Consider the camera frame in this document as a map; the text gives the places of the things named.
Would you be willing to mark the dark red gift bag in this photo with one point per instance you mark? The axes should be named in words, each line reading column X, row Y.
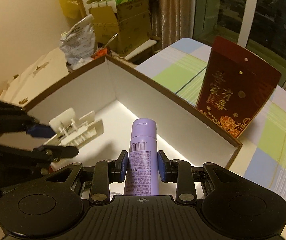
column 233, row 80

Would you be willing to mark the purple tube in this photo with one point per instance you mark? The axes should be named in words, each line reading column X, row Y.
column 140, row 142

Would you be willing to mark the cream cloth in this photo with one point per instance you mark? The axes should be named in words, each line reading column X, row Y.
column 40, row 72

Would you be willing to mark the metal spoon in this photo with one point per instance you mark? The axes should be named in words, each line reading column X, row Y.
column 113, row 39

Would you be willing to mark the dark glass door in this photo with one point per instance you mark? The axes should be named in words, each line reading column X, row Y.
column 258, row 12

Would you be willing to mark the crumpled printed bag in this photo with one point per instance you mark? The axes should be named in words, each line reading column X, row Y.
column 78, row 42

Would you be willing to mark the beige curtain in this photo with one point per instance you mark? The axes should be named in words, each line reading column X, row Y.
column 173, row 10

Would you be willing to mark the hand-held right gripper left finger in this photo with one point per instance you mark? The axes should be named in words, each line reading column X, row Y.
column 124, row 166

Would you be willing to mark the white plastic clip holder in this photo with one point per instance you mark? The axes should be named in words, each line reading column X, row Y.
column 83, row 132

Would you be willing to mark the brown box with white inside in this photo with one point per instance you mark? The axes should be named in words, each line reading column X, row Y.
column 143, row 97

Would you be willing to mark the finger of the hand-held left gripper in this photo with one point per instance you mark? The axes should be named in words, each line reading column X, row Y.
column 39, row 130
column 63, row 152

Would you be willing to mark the orange wrapper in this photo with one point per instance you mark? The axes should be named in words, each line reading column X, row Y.
column 99, row 52

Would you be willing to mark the large cardboard box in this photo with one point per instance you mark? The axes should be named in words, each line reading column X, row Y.
column 133, row 22

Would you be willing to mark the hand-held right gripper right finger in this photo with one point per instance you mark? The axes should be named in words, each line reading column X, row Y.
column 161, row 166

